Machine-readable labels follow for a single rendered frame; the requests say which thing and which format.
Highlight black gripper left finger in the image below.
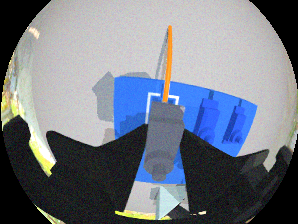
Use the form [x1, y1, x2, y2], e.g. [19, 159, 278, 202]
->
[47, 123, 149, 212]

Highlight blue flat panel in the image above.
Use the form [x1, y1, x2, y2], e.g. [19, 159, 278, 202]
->
[113, 76, 258, 184]

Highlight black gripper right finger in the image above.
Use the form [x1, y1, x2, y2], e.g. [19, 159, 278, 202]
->
[180, 129, 270, 214]

